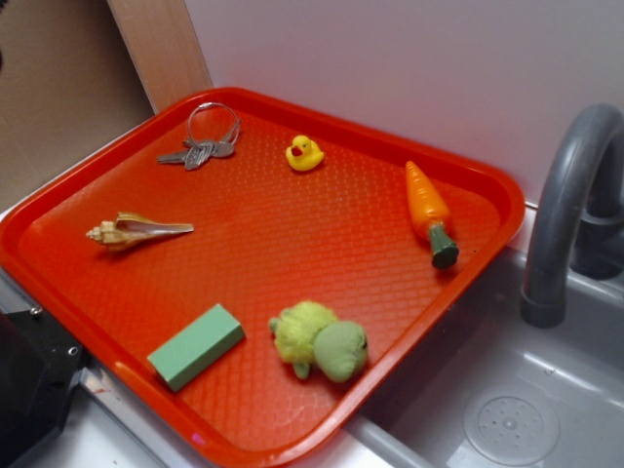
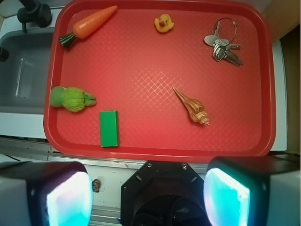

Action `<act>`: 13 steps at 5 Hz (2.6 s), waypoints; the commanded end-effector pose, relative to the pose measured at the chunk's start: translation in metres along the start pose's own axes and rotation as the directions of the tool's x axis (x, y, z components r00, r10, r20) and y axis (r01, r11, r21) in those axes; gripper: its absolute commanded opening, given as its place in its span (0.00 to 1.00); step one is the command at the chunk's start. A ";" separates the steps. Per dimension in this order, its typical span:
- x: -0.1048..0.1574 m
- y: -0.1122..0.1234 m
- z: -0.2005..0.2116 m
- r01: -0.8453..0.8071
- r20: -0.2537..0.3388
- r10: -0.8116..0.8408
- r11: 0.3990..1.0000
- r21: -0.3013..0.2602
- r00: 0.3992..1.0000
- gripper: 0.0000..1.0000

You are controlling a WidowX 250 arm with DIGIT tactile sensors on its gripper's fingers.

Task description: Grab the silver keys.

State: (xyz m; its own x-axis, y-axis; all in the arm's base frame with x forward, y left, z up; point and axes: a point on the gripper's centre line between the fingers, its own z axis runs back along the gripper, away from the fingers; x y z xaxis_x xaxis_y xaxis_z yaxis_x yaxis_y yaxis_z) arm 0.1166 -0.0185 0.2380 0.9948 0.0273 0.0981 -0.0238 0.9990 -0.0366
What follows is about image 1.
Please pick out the green plush turtle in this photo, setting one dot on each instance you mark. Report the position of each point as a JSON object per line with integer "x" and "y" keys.
{"x": 309, "y": 335}

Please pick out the wooden board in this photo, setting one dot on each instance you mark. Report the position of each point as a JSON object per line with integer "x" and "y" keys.
{"x": 162, "y": 43}

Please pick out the silver keys on ring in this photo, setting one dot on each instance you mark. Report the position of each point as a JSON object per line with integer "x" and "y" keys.
{"x": 196, "y": 152}

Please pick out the grey toy faucet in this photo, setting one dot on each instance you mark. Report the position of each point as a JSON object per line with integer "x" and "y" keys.
{"x": 579, "y": 221}

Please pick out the beige conch seashell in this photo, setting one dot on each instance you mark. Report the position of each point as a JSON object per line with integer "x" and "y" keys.
{"x": 128, "y": 230}

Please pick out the yellow rubber duck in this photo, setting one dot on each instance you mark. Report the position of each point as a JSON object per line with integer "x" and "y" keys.
{"x": 304, "y": 154}

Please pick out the orange toy carrot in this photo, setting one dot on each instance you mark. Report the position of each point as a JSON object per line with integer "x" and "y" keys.
{"x": 430, "y": 217}

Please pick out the red plastic tray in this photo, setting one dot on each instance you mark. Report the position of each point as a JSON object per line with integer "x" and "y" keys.
{"x": 266, "y": 237}

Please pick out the grey toy sink basin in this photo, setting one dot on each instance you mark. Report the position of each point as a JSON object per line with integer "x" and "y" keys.
{"x": 485, "y": 389}

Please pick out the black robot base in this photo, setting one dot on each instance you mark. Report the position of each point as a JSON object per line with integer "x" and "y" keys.
{"x": 41, "y": 363}

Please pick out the green wooden block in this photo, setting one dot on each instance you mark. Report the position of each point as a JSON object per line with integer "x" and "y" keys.
{"x": 196, "y": 347}

